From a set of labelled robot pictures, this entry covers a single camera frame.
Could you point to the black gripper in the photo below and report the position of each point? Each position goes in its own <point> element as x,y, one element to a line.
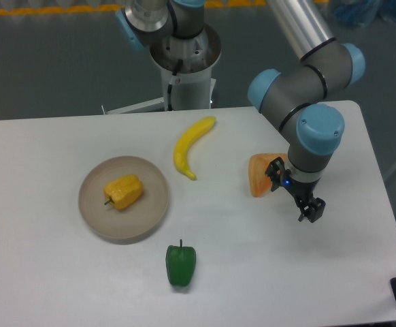
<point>311,208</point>

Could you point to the yellow bell pepper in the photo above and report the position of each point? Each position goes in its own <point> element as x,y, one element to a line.
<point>123,191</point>

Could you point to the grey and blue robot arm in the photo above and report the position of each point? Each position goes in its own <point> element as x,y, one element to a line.
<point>293,104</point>

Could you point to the green bell pepper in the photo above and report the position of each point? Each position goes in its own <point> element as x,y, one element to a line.
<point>180,261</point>

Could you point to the beige round plate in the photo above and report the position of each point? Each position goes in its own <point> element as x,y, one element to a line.
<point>136,222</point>

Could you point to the orange papaya slice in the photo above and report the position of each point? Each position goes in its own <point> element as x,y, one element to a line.
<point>259,182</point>

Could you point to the yellow banana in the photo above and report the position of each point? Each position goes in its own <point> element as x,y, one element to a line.
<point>185,142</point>

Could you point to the blue plastic bag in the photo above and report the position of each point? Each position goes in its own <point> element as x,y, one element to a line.
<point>359,14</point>

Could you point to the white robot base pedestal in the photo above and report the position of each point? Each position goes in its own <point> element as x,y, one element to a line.
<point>186,73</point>

